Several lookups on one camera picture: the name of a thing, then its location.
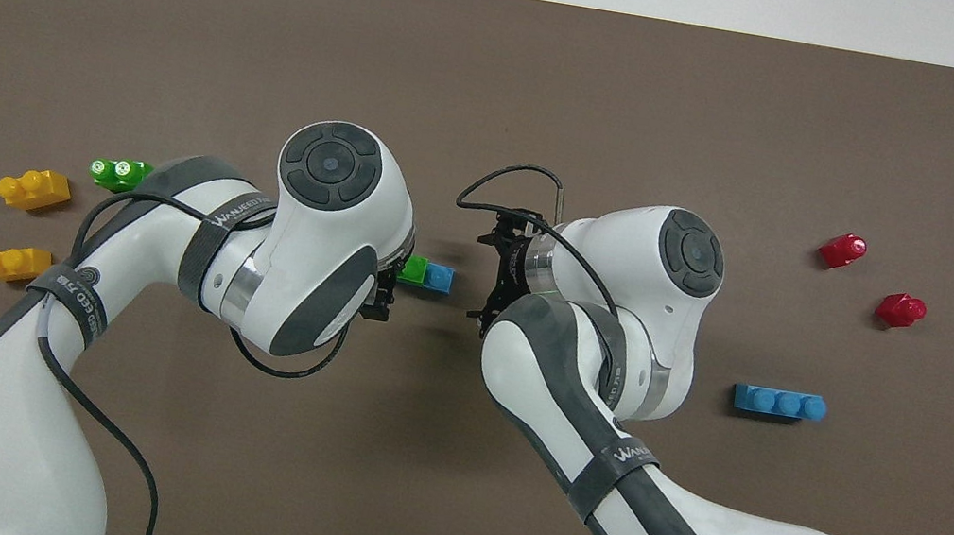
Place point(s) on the green two-stud block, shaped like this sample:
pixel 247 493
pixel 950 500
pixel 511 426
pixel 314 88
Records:
pixel 413 271
pixel 118 173

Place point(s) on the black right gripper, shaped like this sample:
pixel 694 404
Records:
pixel 511 263

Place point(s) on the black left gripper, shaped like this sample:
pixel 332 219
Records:
pixel 390 275

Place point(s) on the brown table mat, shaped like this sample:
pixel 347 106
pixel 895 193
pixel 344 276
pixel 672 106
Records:
pixel 508 71

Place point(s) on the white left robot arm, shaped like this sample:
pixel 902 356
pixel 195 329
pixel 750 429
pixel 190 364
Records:
pixel 332 216

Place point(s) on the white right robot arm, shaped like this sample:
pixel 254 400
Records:
pixel 631 263

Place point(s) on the red one-stud block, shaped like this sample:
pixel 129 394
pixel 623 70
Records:
pixel 899 310
pixel 841 252

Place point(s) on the yellow two-stud block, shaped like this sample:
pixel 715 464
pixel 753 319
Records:
pixel 13 264
pixel 34 190

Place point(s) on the blue three-stud block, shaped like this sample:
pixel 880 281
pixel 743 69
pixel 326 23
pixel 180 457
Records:
pixel 439 279
pixel 779 403

